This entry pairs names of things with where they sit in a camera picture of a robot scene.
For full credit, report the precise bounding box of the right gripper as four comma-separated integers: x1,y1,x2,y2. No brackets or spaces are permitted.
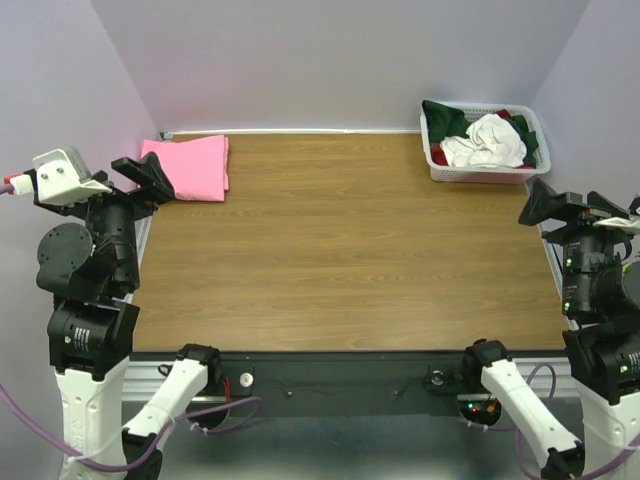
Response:
518,173,640,314

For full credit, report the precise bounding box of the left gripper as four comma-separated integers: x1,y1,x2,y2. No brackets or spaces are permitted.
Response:
44,146,180,283

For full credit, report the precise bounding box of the white and green t-shirt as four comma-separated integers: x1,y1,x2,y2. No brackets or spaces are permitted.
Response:
422,100,538,169

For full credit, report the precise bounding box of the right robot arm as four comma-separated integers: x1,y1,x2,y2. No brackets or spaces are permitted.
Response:
460,179,639,479

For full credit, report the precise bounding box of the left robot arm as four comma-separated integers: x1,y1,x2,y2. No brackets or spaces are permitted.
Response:
29,147,223,479

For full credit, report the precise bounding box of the folded pink t-shirt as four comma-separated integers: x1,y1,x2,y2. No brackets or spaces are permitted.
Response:
141,135,230,202

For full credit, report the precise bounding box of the white plastic basket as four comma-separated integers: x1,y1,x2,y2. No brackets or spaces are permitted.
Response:
420,102,551,184

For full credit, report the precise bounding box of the dark red t-shirt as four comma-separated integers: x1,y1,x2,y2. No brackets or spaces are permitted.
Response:
430,145,448,166

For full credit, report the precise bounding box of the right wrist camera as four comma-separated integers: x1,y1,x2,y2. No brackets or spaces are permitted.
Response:
594,195,639,235

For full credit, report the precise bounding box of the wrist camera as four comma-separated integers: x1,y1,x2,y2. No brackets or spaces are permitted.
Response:
594,195,639,235
1,147,113,207

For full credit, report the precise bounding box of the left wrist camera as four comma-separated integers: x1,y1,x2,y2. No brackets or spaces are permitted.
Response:
1,147,113,207

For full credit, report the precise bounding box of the aluminium frame rail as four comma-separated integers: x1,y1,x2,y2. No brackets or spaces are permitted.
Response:
119,359,226,404

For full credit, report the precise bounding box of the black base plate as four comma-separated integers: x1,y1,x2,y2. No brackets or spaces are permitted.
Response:
130,349,574,419

